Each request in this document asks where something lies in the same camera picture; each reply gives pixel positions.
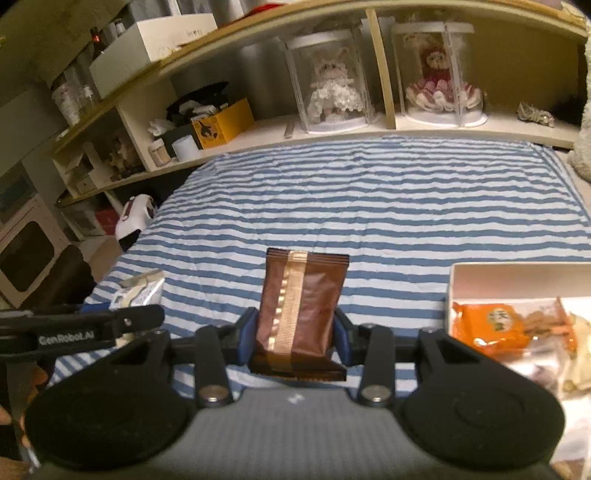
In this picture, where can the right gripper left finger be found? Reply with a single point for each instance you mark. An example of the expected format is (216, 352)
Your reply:
(243, 337)

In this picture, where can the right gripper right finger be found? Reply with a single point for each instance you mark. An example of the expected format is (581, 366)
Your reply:
(346, 338)

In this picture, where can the brown foil snack pack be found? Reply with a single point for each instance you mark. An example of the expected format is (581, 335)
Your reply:
(295, 333)

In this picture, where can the orange snack pack with logo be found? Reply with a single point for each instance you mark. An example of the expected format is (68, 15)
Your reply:
(501, 330)

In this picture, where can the white grey small snack pack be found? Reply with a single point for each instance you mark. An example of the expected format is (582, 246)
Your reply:
(141, 290)

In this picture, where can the blue white striped blanket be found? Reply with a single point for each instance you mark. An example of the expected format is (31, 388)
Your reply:
(404, 210)

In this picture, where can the white cardboard box tray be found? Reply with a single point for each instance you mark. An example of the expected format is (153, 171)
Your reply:
(527, 281)

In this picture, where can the white cylinder container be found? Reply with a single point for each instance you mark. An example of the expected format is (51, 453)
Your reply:
(186, 149)

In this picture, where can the yellow black box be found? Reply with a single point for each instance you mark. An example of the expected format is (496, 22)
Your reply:
(221, 128)

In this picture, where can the cream patterned snack pack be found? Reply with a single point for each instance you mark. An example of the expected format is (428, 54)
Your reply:
(575, 378)

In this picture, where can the white dress doll in case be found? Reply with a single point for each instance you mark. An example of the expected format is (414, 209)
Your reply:
(329, 81)

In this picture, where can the beige trinket on shelf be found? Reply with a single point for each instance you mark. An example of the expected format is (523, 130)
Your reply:
(531, 114)

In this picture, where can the fluffy cream pillow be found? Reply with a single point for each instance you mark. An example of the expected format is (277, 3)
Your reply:
(580, 157)

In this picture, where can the red dress doll in case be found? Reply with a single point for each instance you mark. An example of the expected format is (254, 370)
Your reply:
(433, 72)

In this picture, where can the white storage box on shelf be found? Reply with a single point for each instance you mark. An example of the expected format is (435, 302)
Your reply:
(144, 43)

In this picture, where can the wooden bedside shelf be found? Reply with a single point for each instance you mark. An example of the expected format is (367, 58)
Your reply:
(250, 48)

